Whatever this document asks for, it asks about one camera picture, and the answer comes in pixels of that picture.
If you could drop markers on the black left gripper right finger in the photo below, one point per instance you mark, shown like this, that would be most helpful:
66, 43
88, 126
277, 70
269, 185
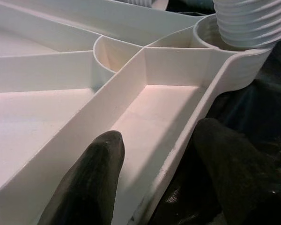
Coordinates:
243, 182

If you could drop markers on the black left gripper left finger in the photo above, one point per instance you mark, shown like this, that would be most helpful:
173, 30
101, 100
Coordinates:
89, 187

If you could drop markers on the white plastic table top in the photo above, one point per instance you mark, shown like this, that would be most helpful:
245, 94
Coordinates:
61, 117

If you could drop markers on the white plastic table leg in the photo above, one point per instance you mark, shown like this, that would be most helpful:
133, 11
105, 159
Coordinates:
248, 23
140, 2

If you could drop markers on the black shiny table cover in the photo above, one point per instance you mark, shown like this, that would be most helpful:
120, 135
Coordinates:
260, 105

